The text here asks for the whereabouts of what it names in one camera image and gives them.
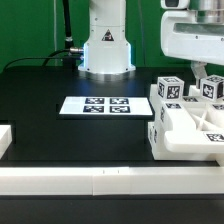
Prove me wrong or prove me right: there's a white marker base plate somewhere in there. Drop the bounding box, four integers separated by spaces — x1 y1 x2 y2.
60 96 153 116

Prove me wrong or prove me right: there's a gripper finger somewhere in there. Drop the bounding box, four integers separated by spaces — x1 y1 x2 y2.
191 61 207 89

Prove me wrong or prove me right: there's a white marker cube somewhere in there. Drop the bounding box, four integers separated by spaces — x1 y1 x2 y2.
200 75 224 101
157 76 184 100

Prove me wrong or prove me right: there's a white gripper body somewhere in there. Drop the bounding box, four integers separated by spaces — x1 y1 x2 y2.
160 0 224 65

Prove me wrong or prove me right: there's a white chair seat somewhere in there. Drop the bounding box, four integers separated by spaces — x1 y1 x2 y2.
148 122 216 161

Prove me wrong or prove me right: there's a white chair back frame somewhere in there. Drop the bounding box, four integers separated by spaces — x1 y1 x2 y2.
148 84 224 157

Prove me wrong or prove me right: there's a white front wall rail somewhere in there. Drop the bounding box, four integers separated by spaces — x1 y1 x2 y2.
0 167 224 196

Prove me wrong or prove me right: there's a black cable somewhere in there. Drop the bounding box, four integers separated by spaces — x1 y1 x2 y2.
1 47 84 73

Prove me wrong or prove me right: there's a white marker cube front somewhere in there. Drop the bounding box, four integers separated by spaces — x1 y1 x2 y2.
157 76 184 100

